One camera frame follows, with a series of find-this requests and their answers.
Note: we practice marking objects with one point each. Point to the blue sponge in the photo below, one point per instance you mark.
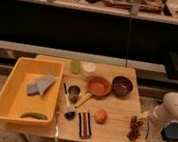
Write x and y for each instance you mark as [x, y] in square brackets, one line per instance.
[32, 89]

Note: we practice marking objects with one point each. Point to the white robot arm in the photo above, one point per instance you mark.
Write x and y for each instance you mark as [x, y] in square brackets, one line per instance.
[164, 113]

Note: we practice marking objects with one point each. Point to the peach fruit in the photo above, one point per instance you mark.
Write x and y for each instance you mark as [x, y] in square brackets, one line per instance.
[101, 116]

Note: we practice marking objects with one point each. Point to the green plastic cup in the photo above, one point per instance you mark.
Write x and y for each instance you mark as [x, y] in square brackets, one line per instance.
[75, 66]

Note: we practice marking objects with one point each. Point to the bunch of red grapes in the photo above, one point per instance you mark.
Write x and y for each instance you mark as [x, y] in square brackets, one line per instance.
[135, 129]

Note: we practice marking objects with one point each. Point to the yellow plastic bin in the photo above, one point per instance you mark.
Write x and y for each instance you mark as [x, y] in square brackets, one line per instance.
[13, 98]

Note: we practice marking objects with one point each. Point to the black power box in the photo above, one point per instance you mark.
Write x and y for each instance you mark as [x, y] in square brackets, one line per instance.
[170, 132]

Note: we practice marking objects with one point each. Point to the grey cloth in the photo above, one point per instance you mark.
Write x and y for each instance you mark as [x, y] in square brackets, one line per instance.
[44, 82]

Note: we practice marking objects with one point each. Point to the green cucumber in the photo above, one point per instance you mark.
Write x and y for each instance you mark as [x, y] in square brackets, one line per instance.
[34, 115]

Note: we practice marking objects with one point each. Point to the orange pan with yellow handle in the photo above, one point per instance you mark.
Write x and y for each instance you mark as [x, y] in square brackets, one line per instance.
[96, 87]

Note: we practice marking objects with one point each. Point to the dark purple bowl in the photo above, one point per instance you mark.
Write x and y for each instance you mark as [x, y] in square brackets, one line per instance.
[121, 86]

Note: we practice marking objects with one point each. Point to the silver fork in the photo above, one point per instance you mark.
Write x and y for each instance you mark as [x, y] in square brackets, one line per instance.
[56, 134]

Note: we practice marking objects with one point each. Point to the white paper cup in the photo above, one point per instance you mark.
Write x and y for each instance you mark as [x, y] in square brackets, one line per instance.
[88, 69]

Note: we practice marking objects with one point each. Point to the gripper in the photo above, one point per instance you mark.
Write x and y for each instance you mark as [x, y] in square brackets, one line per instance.
[145, 116]

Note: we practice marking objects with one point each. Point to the striped bacon toy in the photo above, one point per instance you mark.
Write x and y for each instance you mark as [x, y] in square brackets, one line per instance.
[84, 125]

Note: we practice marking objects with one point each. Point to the small metal cup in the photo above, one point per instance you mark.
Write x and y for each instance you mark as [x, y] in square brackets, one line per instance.
[74, 92]

